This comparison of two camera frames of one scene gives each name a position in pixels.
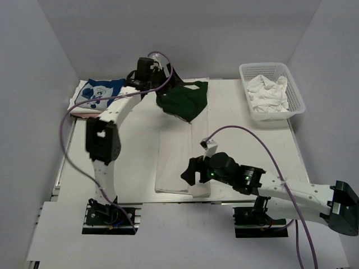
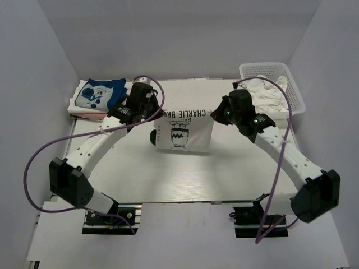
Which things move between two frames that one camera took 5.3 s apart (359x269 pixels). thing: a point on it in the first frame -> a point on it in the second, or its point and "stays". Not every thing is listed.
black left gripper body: x=160 y=81 -> x=147 y=111
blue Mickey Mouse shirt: x=95 y=89 stays
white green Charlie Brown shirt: x=185 y=100 -> x=185 y=130
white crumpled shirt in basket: x=268 y=97 stays
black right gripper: x=196 y=165 -> x=217 y=115
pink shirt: x=86 y=115 stays
